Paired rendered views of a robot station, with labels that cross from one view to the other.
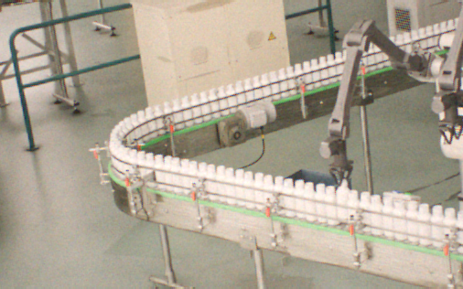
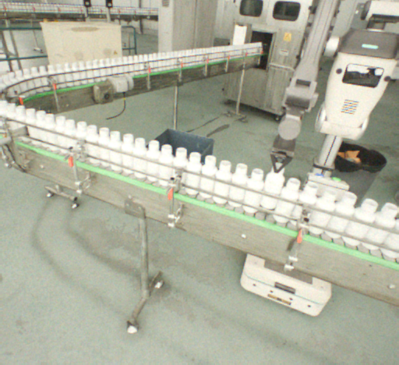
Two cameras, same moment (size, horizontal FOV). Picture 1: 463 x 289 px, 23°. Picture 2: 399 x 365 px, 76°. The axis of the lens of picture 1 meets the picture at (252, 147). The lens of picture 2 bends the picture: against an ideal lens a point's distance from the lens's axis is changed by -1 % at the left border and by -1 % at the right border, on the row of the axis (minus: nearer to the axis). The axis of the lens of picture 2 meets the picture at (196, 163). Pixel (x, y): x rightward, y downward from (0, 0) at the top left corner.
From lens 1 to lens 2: 4.08 m
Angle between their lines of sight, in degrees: 25
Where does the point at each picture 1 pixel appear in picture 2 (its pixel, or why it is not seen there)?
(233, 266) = not seen: hidden behind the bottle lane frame
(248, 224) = (136, 195)
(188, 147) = (70, 102)
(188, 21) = (72, 36)
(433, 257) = not seen: outside the picture
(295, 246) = (193, 225)
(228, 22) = (93, 40)
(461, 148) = (344, 126)
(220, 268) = not seen: hidden behind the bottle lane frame
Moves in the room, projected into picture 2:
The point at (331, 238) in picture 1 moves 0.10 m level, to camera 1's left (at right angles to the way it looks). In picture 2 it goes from (248, 228) to (224, 234)
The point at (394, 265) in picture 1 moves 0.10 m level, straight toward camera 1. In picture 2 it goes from (334, 270) to (355, 297)
